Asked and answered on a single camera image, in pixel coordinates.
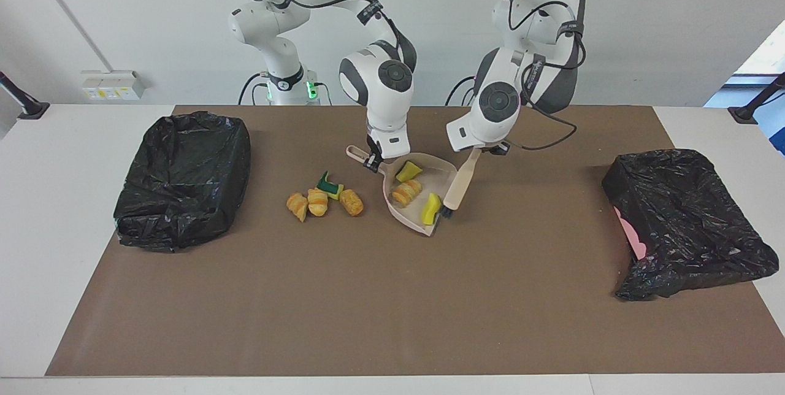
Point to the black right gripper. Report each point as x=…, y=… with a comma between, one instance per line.
x=375, y=149

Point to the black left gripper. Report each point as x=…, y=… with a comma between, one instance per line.
x=500, y=148

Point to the blocky yellow sponge piece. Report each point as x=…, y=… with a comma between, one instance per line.
x=409, y=171

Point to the long toy croissant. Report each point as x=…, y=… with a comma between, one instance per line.
x=406, y=192

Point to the brown toy bread roll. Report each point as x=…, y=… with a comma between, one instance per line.
x=351, y=202

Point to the green and yellow sponge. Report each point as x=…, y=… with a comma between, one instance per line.
x=331, y=187

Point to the beige hand brush black bristles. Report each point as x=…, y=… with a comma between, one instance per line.
x=461, y=183

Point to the beige plastic dustpan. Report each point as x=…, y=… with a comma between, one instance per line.
x=436, y=174

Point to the small toy croissant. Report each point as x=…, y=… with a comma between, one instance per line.
x=297, y=205
x=317, y=202

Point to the wavy yellow sponge piece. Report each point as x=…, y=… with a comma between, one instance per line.
x=431, y=210

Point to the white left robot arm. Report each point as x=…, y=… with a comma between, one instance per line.
x=497, y=100

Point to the pink plastic bin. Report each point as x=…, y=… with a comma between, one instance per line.
x=635, y=238

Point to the black trash bag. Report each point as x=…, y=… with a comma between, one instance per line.
x=184, y=180
x=681, y=217

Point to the brown table mat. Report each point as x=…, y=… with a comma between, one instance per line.
x=306, y=321

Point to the black clamp stand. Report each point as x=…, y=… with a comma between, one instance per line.
x=745, y=115
x=30, y=110

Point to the bright window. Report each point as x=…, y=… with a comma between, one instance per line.
x=763, y=57

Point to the white wall socket box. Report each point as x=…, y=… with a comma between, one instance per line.
x=110, y=85

